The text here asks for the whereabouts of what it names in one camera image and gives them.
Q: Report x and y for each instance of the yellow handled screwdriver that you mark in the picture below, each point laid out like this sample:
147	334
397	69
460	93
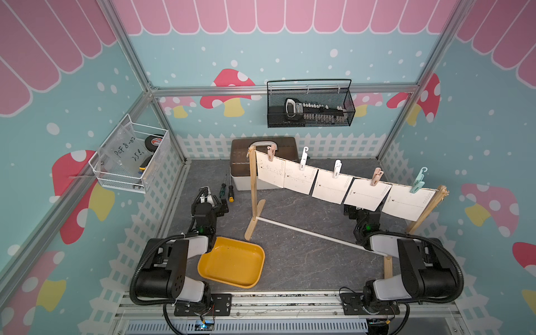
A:
231	192

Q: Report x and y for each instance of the yellow plastic tray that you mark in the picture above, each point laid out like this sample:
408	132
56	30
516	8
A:
233	262

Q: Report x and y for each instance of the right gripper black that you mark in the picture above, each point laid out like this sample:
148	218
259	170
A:
352	213

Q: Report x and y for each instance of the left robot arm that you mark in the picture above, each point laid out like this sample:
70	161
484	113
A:
160	276

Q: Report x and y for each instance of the green handled screwdriver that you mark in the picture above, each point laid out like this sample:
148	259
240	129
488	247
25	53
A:
222	192

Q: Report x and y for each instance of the brown lidded storage box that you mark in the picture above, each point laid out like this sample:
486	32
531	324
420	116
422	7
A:
240	161

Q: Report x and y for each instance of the black wire mesh basket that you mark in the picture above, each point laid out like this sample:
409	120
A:
331	92

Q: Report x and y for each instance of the postcard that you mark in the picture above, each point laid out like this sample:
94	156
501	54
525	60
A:
298	180
330	188
406	205
365	196
271	172

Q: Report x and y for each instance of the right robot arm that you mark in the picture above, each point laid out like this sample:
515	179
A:
428	271

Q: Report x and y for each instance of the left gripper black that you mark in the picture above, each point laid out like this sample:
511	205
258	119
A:
218	208

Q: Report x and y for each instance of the pink clothespin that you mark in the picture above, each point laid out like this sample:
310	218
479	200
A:
378	173
271	150

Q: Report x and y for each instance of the white wire basket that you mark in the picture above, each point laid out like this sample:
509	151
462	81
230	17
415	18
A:
123	162

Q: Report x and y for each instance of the wooden clothesline rack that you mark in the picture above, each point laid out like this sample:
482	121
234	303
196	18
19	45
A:
258	205

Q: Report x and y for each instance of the black tape roll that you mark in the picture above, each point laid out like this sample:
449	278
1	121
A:
153	142

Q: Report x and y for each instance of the white clothespin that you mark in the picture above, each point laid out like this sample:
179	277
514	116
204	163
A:
304	157
337	168

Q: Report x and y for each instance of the green clothespin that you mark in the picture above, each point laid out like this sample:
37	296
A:
419	181

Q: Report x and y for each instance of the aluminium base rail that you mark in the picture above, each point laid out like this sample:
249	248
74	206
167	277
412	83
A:
289	312

